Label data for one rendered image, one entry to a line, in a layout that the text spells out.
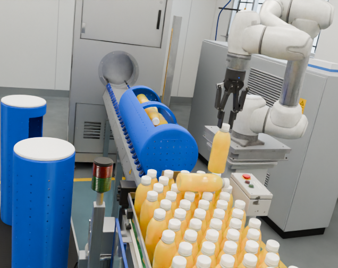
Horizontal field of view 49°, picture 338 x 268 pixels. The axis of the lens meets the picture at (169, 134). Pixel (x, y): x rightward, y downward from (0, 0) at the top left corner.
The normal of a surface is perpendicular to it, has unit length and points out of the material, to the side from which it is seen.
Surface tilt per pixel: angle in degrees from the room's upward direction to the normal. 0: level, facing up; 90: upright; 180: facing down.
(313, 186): 90
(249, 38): 93
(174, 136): 90
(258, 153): 90
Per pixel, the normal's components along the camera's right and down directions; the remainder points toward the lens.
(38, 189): 0.15, 0.34
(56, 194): 0.65, 0.33
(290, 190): -0.92, -0.01
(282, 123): -0.42, 0.44
